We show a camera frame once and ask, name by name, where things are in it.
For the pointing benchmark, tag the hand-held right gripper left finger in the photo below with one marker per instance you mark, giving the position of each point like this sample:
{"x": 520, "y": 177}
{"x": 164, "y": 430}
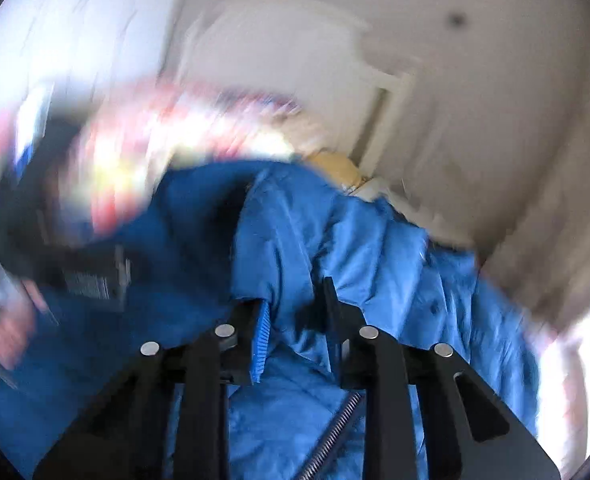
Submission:
{"x": 261, "y": 342}

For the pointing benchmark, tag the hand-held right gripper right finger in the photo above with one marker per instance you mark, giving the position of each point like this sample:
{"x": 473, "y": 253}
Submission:
{"x": 336, "y": 310}

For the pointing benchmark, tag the blue padded jacket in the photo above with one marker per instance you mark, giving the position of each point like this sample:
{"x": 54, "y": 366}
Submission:
{"x": 375, "y": 260}

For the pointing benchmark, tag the person's left hand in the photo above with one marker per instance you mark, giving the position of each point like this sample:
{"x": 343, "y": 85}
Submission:
{"x": 2, "y": 325}

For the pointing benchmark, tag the yellow pillow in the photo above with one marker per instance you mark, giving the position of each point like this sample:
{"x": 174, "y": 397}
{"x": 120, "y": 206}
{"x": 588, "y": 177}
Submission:
{"x": 337, "y": 166}

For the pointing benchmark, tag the floral blanket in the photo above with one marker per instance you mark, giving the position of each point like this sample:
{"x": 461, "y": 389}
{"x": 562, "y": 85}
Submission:
{"x": 175, "y": 130}

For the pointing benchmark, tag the white bed headboard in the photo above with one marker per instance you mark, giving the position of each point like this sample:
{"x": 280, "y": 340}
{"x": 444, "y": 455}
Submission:
{"x": 285, "y": 55}

